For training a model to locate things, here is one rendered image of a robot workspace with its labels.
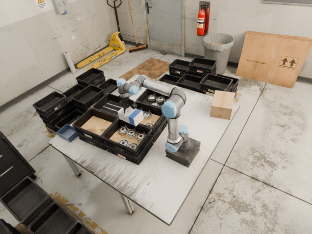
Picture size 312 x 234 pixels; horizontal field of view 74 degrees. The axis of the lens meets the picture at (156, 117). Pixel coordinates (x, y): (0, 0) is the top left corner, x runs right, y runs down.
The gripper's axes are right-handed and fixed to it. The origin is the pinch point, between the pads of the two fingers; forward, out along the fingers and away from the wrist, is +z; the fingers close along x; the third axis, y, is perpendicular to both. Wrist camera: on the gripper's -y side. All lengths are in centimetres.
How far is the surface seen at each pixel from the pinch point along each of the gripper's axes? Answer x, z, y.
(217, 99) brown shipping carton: -86, 25, -50
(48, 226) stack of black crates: 105, 72, 31
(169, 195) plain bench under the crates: 31, 41, -59
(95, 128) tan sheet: 15, 27, 43
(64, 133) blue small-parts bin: 32, 40, 83
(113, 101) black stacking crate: -28, 27, 58
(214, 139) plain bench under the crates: -43, 41, -66
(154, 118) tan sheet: -29.1, 27.8, -3.5
